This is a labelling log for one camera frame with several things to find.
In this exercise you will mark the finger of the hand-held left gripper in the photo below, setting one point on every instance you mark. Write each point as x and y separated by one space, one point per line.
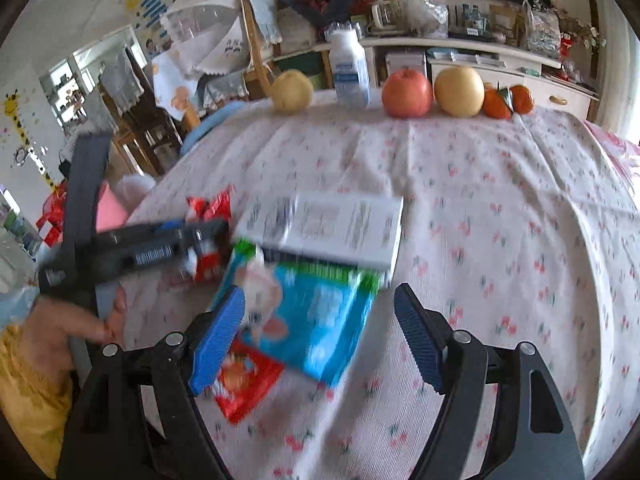
195 237

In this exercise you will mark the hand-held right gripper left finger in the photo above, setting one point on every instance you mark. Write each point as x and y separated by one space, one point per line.
220 335

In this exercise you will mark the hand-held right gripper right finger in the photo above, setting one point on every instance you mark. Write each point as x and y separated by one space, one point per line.
420 340

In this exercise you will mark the pink plastic bucket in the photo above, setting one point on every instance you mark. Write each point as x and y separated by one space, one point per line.
110 210

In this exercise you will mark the red and white snack wrapper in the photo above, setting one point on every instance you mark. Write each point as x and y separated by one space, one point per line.
212 205

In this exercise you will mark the blue and green snack packet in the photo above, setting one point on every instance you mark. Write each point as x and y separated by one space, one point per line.
315 320

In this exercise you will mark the person's left forearm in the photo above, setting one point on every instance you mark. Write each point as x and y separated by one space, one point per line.
30 410

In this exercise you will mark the person's left hand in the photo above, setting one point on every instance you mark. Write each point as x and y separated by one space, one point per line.
55 330

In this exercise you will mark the red plastic stools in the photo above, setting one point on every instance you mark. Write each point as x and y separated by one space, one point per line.
52 215

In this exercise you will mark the red snack packet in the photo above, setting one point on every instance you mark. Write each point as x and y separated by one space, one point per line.
245 385

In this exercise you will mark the dark wooden chair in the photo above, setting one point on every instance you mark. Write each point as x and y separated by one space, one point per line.
145 125

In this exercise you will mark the blue chair back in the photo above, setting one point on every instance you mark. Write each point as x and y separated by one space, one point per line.
210 122

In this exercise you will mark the white printed box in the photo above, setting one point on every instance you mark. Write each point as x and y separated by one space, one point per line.
330 225

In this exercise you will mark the floral tablecloth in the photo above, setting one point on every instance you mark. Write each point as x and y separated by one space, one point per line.
475 210

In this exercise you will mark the small yellow pear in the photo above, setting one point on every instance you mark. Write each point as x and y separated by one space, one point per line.
292 91

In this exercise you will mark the light wooden chair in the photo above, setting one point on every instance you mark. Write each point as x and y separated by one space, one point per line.
255 55

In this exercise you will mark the mesh food cover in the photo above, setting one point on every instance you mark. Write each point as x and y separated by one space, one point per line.
205 20

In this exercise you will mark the white plastic bottle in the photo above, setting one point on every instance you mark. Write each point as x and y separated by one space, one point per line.
350 70

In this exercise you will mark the orange tangerine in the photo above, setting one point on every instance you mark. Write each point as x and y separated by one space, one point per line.
497 105
522 99

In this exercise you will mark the red apple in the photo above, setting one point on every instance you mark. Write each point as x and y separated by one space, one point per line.
407 92

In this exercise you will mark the large yellow pear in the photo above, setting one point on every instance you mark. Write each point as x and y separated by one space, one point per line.
459 92

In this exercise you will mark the white cabinet with drawers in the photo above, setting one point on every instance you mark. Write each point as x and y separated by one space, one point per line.
550 85

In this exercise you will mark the glass pitcher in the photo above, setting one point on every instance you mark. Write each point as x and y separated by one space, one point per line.
385 14

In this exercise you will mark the crumpled clear plastic bag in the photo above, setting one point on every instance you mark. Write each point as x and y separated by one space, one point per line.
425 16

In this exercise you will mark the clear bag of goods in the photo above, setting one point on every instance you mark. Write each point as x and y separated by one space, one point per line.
541 30

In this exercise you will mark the giraffe wall sticker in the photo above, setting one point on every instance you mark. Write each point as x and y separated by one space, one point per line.
25 135

